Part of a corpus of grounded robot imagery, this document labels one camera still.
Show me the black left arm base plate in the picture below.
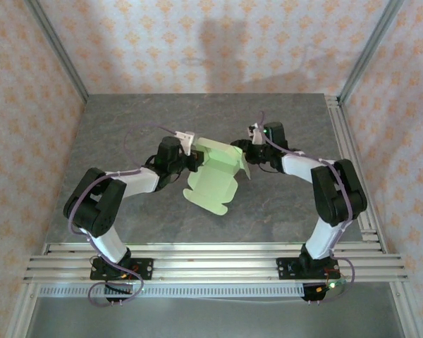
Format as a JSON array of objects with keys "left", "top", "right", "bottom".
[{"left": 90, "top": 258, "right": 154, "bottom": 281}]

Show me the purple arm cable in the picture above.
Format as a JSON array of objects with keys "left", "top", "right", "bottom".
[
  {"left": 259, "top": 111, "right": 357, "bottom": 304},
  {"left": 66, "top": 125, "right": 179, "bottom": 308}
]

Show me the aluminium frame post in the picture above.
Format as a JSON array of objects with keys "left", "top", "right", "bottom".
[
  {"left": 6, "top": 282, "right": 40, "bottom": 338},
  {"left": 390, "top": 282, "right": 421, "bottom": 338},
  {"left": 23, "top": 0, "right": 90, "bottom": 104},
  {"left": 337, "top": 0, "right": 405, "bottom": 104}
]

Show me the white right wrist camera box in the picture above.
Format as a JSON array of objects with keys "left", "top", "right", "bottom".
[{"left": 246, "top": 123, "right": 266, "bottom": 145}]

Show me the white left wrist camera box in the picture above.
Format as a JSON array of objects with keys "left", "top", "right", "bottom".
[{"left": 173, "top": 130, "right": 197, "bottom": 156}]

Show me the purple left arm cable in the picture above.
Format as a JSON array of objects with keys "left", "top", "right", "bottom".
[{"left": 66, "top": 125, "right": 179, "bottom": 308}]

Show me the white slotted cable duct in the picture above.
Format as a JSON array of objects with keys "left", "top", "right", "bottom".
[{"left": 37, "top": 284, "right": 305, "bottom": 299}]

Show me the light green paper box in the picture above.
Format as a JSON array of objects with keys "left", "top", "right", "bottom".
[{"left": 182, "top": 137, "right": 252, "bottom": 216}]

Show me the aluminium frame rail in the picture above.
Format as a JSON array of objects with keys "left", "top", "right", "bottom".
[
  {"left": 325, "top": 95, "right": 388, "bottom": 255},
  {"left": 23, "top": 254, "right": 410, "bottom": 283},
  {"left": 43, "top": 242, "right": 387, "bottom": 255}
]

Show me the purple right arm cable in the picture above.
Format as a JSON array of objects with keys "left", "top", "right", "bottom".
[{"left": 259, "top": 111, "right": 357, "bottom": 304}]

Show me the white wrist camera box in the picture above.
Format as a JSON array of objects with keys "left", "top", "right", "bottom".
[
  {"left": 246, "top": 123, "right": 266, "bottom": 145},
  {"left": 173, "top": 130, "right": 197, "bottom": 156}
]

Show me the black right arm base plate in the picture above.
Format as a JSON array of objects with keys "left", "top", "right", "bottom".
[{"left": 276, "top": 258, "right": 341, "bottom": 281}]

